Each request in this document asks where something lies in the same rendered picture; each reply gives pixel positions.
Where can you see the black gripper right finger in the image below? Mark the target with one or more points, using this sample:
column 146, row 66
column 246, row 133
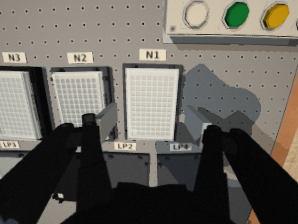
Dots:
column 270, row 190

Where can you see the grey button panel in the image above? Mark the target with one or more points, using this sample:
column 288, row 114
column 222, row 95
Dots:
column 230, row 21

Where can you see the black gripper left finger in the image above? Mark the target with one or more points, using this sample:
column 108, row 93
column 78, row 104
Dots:
column 27, row 188

